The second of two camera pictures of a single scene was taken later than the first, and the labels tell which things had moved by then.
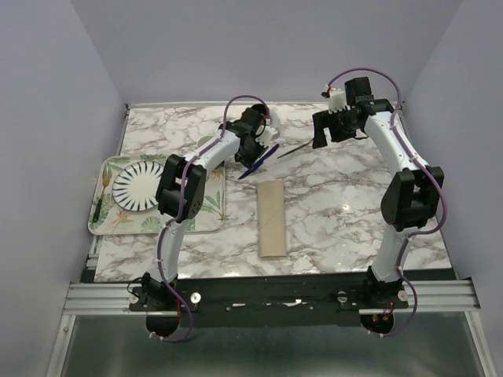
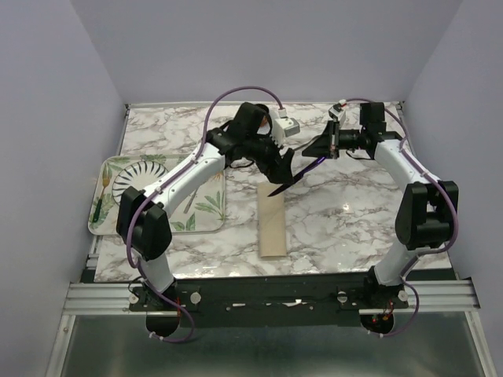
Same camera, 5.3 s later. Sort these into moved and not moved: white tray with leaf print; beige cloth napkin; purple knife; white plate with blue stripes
Moved: purple knife
Not moved: beige cloth napkin; white plate with blue stripes; white tray with leaf print
